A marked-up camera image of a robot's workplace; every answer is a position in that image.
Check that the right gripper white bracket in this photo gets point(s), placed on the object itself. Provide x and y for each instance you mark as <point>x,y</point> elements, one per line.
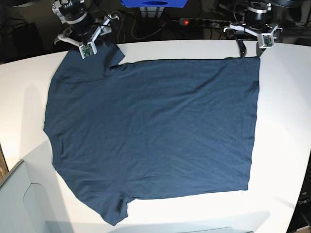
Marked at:
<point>85,29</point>

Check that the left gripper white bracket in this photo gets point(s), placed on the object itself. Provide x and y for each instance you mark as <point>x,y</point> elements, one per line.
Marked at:
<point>255,30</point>

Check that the dark blue T-shirt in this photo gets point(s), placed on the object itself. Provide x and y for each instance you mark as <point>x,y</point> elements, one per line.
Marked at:
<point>152,129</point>

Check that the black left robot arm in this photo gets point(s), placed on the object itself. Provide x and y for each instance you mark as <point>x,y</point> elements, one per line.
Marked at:
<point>254,23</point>

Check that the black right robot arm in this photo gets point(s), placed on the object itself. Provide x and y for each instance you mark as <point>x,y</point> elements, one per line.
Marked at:
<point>73,9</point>

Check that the blue box with slot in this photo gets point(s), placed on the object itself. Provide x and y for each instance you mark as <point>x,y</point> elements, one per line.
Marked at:
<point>154,3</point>

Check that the grey bin at table corner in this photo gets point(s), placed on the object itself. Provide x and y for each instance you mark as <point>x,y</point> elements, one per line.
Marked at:
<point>25,206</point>

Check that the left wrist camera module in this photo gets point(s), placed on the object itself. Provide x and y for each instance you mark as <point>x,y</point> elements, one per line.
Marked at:
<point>265,40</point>

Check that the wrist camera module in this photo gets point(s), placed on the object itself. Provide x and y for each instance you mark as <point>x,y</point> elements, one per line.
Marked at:
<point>87,50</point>
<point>265,40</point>

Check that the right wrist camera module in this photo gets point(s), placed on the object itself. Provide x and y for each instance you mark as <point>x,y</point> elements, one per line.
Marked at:
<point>87,50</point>

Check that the black power strip red switch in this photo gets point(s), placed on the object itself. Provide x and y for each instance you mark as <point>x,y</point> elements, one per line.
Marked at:
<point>204,22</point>

